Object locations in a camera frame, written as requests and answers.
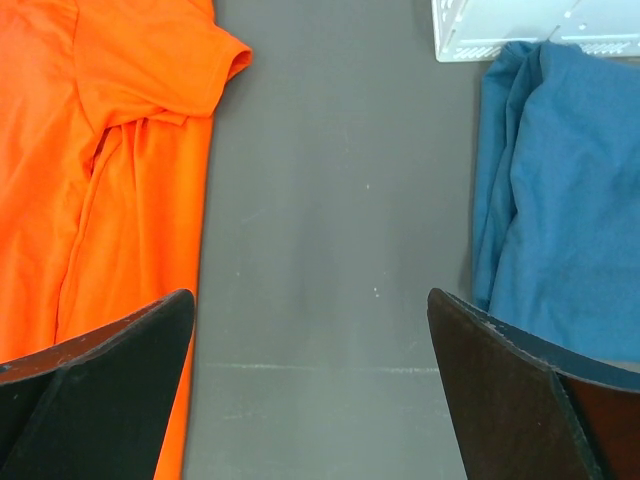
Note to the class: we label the folded blue t-shirt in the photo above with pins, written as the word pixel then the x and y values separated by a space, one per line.
pixel 555 227

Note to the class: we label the white plastic file organizer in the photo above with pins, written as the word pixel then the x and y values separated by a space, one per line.
pixel 476 30

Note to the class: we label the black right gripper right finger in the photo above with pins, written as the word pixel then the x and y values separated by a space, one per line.
pixel 525 408

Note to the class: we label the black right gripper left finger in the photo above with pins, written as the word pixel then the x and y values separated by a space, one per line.
pixel 97 406

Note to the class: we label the orange t-shirt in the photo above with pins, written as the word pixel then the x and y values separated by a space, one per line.
pixel 106 120

